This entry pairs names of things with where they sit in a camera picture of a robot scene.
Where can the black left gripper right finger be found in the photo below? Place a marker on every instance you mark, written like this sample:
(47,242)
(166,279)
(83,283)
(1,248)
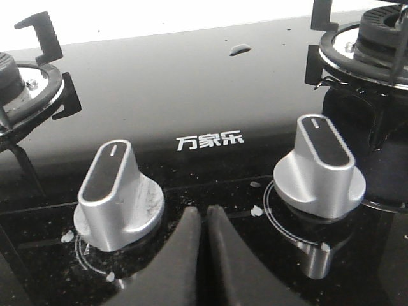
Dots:
(240,277)

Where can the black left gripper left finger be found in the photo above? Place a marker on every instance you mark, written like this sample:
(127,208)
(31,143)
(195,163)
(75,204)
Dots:
(170,278)

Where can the right black pot support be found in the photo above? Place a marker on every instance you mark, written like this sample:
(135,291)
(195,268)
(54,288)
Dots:
(336,48)

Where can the left silver stove knob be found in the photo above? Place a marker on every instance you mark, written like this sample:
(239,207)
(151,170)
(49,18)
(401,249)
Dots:
(117,203)

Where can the silver stove knob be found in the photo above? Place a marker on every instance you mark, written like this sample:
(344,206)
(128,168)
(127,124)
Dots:
(319,175)
(117,203)

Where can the right silver stove knob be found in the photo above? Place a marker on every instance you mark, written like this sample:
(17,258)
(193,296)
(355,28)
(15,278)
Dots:
(319,175)

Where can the black glass gas stove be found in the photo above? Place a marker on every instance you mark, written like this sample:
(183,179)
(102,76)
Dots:
(209,114)

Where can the left black gas burner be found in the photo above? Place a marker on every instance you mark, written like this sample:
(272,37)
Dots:
(12,84)

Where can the black gas burner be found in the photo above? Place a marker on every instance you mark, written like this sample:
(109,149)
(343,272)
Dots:
(12,84)
(378,35)

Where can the right black gas burner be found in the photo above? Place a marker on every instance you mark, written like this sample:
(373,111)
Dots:
(378,35)

